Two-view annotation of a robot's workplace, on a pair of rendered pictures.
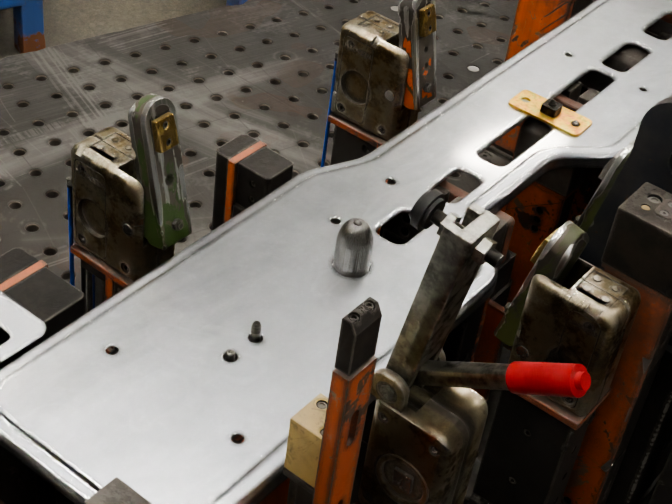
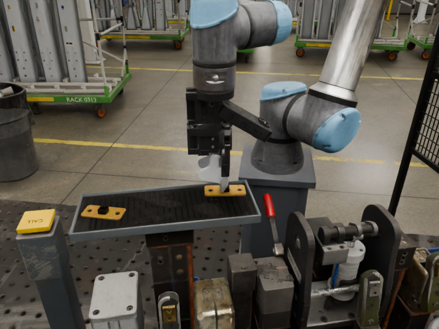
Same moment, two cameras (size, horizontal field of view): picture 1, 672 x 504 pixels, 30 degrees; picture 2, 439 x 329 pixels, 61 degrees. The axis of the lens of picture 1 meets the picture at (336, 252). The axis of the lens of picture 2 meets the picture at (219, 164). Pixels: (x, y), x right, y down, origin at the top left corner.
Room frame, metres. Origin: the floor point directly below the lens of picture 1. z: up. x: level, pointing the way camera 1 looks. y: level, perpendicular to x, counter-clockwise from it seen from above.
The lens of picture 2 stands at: (1.47, -0.06, 1.62)
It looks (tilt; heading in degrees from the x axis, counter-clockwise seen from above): 29 degrees down; 228
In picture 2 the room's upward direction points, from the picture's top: straight up
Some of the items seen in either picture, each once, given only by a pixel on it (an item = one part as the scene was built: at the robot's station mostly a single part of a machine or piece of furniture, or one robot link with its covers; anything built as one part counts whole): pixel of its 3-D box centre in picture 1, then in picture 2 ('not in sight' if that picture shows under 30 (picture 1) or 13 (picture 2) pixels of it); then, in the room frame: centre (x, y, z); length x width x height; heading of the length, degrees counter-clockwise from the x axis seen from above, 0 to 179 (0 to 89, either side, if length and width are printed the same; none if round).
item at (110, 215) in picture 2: not in sight; (103, 210); (1.23, -0.67, 1.17); 0.08 x 0.04 x 0.01; 129
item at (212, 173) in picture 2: not in sight; (213, 174); (1.06, -0.53, 1.25); 0.06 x 0.03 x 0.09; 141
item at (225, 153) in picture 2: not in sight; (224, 154); (1.05, -0.51, 1.29); 0.05 x 0.02 x 0.09; 51
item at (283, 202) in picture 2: not in sight; (272, 217); (0.71, -0.65, 0.90); 0.21 x 0.21 x 0.40; 40
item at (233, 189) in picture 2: not in sight; (225, 188); (1.03, -0.53, 1.20); 0.08 x 0.04 x 0.01; 141
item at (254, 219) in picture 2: not in sight; (167, 207); (1.12, -0.61, 1.16); 0.37 x 0.14 x 0.02; 147
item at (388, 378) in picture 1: (389, 388); not in sight; (0.62, -0.05, 1.06); 0.03 x 0.01 x 0.03; 57
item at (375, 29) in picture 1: (366, 163); not in sight; (1.16, -0.02, 0.87); 0.12 x 0.09 x 0.35; 57
